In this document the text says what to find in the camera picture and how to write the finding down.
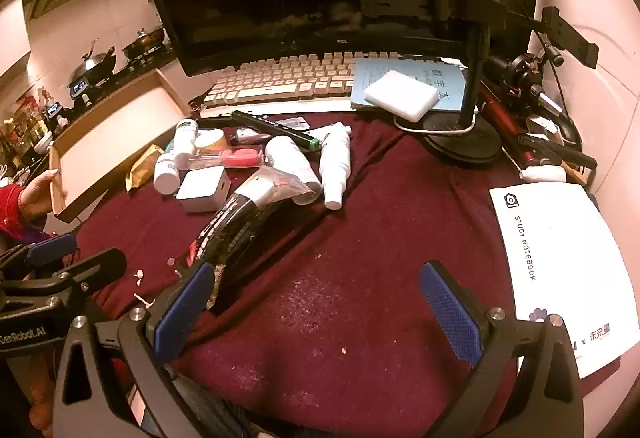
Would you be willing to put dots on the white flat box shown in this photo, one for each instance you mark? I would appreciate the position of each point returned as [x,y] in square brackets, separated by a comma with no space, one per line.
[407,94]

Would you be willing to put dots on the white keyboard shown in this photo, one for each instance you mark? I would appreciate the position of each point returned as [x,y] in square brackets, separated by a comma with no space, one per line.
[280,80]

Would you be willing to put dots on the black pen with green cap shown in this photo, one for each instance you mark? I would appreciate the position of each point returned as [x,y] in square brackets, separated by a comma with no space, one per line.
[270,127]

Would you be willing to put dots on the gold foil packet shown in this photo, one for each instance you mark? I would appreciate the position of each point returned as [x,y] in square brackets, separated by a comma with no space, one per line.
[142,168]

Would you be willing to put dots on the small dark tube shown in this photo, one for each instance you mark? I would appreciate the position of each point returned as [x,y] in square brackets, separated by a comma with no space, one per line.
[246,134]

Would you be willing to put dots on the black kitchen counter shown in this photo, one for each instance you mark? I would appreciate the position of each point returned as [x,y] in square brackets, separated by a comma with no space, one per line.
[125,70]

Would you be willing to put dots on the white spray bottle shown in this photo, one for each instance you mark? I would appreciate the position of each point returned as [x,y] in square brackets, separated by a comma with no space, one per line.
[334,158]

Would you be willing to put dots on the red metal tube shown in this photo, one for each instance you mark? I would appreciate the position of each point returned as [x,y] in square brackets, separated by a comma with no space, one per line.
[505,123]

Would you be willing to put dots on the maroon tablecloth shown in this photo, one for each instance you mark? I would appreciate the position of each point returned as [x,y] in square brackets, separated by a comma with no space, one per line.
[350,268]

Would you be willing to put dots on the small device with blue screen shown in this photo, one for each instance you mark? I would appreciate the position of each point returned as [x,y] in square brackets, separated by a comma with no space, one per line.
[78,89]
[53,111]

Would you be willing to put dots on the white bottle with green label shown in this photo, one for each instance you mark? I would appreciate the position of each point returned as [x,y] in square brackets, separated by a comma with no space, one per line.
[185,138]

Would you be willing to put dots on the wide white bottle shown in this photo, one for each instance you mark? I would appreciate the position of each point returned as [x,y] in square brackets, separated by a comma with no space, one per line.
[292,165]

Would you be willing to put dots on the black phone holder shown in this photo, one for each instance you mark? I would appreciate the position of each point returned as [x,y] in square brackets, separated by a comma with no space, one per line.
[400,2]
[572,35]

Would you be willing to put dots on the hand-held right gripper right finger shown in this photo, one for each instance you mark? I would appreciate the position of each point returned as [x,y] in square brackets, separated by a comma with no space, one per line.
[450,318]

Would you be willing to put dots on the white cube charger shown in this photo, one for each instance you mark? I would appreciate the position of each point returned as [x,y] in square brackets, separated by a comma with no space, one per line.
[202,188]

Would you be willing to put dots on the steel wok with lid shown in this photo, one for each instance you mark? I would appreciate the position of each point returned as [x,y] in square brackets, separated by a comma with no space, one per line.
[92,65]

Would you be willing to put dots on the black folded tripod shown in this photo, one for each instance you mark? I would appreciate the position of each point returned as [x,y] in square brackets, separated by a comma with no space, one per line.
[560,150]

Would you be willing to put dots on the dark cooking pot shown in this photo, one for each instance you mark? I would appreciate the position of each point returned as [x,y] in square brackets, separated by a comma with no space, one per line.
[145,43]

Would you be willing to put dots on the round beige jar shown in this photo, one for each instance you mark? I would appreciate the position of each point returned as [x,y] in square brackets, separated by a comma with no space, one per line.
[211,140]

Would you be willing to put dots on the row of condiment bottles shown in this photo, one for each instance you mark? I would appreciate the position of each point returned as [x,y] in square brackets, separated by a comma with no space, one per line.
[22,128]

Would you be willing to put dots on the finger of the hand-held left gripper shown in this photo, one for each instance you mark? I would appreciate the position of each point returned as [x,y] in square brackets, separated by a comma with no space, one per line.
[95,268]
[50,249]

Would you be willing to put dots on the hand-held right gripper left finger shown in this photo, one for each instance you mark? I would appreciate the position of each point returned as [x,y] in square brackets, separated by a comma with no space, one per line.
[182,318]

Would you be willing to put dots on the small white round bottle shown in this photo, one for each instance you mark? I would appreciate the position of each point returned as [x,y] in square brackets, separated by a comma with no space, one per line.
[542,174]

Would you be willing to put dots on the pink case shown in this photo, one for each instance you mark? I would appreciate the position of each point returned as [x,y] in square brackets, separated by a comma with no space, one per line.
[235,157]

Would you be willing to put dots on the blue booklet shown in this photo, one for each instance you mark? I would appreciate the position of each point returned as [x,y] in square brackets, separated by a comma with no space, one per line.
[450,83]

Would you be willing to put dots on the black plastic packet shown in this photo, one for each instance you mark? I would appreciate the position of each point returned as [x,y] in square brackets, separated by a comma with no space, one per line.
[235,233]

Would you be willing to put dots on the cardboard box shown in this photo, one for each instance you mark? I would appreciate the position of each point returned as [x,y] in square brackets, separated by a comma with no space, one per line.
[115,138]

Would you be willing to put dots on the white study notebook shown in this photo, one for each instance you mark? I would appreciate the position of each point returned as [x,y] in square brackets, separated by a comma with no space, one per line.
[565,258]

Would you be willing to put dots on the another person's forearm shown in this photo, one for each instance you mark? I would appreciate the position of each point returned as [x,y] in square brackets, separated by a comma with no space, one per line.
[10,210]

